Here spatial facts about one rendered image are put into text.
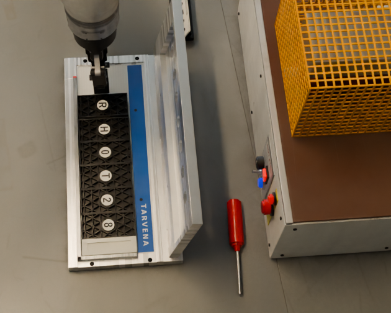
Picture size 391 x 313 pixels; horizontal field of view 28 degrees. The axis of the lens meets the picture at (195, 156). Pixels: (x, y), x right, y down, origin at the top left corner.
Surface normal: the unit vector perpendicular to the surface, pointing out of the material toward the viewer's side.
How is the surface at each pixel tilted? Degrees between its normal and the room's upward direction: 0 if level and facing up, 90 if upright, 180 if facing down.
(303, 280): 0
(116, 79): 0
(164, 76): 11
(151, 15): 0
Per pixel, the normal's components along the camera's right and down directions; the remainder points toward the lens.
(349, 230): 0.09, 0.91
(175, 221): 0.25, -0.42
